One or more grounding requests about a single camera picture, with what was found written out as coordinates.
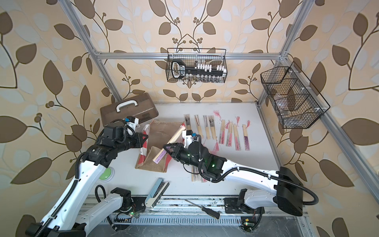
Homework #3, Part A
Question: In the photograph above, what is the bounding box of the grey stapler tool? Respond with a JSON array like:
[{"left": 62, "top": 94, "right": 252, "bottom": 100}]
[{"left": 145, "top": 178, "right": 169, "bottom": 209}]

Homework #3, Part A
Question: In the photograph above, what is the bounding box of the brown toolbox with white handle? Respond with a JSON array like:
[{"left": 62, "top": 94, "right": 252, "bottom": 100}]
[{"left": 100, "top": 93, "right": 159, "bottom": 126}]

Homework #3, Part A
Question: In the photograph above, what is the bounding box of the folding fan black print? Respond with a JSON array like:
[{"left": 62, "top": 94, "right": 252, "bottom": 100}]
[{"left": 184, "top": 114, "right": 191, "bottom": 130}]

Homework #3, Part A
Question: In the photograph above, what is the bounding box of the right black wire basket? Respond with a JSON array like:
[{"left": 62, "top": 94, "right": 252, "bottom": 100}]
[{"left": 260, "top": 62, "right": 330, "bottom": 129}]

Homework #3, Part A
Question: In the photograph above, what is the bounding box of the black handled screwdriver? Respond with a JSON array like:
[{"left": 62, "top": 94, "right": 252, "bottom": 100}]
[{"left": 185, "top": 199, "right": 220, "bottom": 220}]

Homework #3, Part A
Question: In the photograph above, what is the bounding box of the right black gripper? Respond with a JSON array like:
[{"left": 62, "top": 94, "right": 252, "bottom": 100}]
[{"left": 164, "top": 142, "right": 206, "bottom": 171}]

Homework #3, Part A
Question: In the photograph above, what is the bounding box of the eleventh folding fan purple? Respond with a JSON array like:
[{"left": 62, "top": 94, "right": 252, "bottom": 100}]
[{"left": 153, "top": 123, "right": 186, "bottom": 164}]

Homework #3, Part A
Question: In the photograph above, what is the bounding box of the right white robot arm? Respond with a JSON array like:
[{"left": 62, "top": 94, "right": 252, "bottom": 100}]
[{"left": 163, "top": 133, "right": 319, "bottom": 216}]

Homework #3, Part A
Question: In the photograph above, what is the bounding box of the black socket set holder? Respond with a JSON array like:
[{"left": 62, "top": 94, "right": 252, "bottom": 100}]
[{"left": 169, "top": 59, "right": 228, "bottom": 80}]

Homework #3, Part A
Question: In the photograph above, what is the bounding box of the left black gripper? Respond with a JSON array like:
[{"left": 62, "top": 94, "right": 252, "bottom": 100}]
[{"left": 114, "top": 132, "right": 148, "bottom": 154}]

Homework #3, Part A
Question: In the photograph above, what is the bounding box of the black wire basket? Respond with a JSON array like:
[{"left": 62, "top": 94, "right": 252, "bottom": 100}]
[
  {"left": 165, "top": 47, "right": 228, "bottom": 84},
  {"left": 260, "top": 62, "right": 330, "bottom": 129}
]

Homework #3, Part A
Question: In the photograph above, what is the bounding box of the folding fan pink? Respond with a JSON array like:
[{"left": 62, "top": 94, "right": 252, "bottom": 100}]
[
  {"left": 213, "top": 110, "right": 226, "bottom": 145},
  {"left": 233, "top": 116, "right": 241, "bottom": 151}
]

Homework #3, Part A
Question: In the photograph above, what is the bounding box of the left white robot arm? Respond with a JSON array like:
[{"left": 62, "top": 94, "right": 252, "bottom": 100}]
[{"left": 25, "top": 116, "right": 148, "bottom": 237}]

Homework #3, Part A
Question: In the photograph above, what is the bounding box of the folding fan plain wood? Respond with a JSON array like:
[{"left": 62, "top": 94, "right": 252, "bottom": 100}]
[{"left": 194, "top": 115, "right": 203, "bottom": 138}]

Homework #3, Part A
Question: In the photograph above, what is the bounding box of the green round button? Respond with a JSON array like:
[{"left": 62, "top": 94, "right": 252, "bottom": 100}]
[{"left": 99, "top": 167, "right": 115, "bottom": 182}]

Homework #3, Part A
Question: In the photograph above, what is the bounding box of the back black wire basket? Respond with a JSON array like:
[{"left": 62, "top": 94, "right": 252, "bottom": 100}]
[{"left": 165, "top": 47, "right": 228, "bottom": 84}]

